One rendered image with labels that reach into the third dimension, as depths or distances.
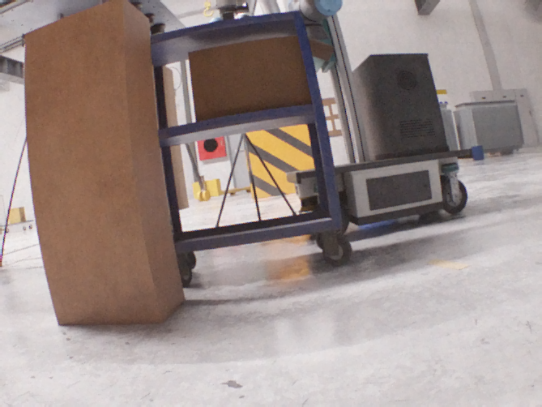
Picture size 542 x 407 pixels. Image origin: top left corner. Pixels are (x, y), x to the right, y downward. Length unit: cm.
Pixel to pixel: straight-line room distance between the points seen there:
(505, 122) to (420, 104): 910
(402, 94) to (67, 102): 168
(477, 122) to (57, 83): 1043
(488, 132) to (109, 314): 1054
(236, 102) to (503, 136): 1004
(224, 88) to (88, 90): 63
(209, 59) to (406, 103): 107
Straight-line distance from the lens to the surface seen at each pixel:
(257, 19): 193
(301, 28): 191
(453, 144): 1119
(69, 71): 152
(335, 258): 190
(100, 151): 144
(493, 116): 1160
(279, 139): 767
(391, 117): 260
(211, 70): 195
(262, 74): 193
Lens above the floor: 34
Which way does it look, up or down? 3 degrees down
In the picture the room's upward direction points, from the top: 9 degrees counter-clockwise
